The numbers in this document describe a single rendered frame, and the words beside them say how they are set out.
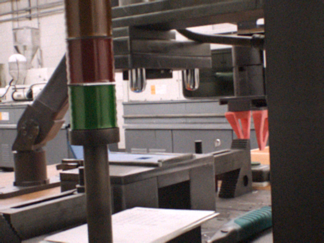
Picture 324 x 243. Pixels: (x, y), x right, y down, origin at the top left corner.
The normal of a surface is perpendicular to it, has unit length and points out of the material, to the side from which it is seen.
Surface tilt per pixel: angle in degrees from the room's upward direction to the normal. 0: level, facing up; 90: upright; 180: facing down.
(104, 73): 76
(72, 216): 90
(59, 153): 90
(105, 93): 104
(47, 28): 90
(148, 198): 90
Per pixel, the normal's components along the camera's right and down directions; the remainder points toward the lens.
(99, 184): 0.29, 0.04
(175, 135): -0.63, 0.07
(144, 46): 0.81, -0.01
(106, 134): 0.52, 0.02
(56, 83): -0.15, -0.01
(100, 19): 0.55, -0.23
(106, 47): 0.76, 0.24
